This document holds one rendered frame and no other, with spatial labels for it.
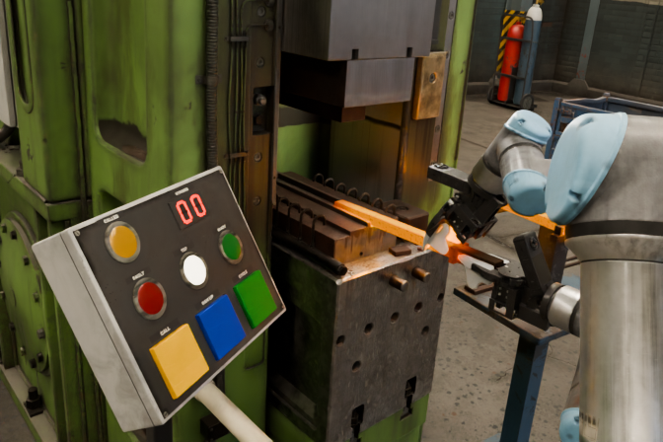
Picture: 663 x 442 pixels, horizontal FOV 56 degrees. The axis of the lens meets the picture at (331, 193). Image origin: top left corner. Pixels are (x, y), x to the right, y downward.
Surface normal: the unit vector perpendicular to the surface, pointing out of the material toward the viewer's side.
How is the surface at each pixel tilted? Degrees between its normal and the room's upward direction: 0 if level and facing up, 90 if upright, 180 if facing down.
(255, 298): 60
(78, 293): 90
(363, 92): 90
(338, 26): 90
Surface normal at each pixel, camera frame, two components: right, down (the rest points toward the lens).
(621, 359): -0.50, -0.22
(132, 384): -0.41, 0.27
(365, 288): 0.65, 0.29
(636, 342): -0.23, -0.21
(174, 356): 0.82, -0.31
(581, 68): -0.86, 0.11
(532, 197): -0.08, 0.65
